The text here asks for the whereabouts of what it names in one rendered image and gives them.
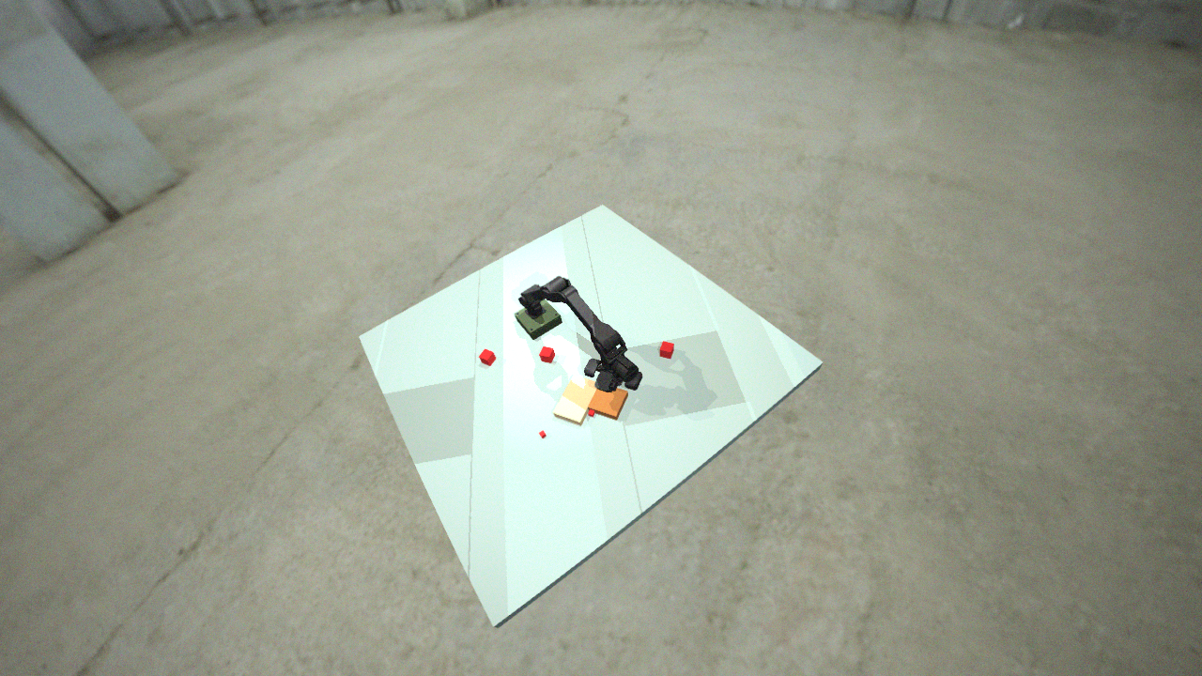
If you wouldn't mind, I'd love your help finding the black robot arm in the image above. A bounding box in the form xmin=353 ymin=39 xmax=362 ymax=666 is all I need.
xmin=518 ymin=275 xmax=639 ymax=392

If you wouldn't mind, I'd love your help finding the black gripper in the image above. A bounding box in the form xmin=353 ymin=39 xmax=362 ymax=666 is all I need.
xmin=584 ymin=358 xmax=642 ymax=391

